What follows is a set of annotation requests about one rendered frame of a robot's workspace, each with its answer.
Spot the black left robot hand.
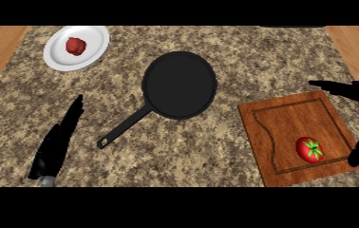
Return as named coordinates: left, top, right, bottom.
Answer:
left=27, top=94, right=86, bottom=181

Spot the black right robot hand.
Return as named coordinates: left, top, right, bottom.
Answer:
left=307, top=79, right=359, bottom=168

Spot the brown wooden cutting board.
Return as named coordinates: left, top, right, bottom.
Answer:
left=237, top=89, right=359, bottom=188

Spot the red tomato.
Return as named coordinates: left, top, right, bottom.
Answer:
left=294, top=136, right=325, bottom=164

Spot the black frying pan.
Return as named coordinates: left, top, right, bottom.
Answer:
left=96, top=50, right=219, bottom=150

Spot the white plate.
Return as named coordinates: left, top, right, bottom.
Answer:
left=42, top=26, right=111, bottom=72

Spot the dark red food piece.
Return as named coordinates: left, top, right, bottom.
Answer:
left=65, top=37, right=89, bottom=57

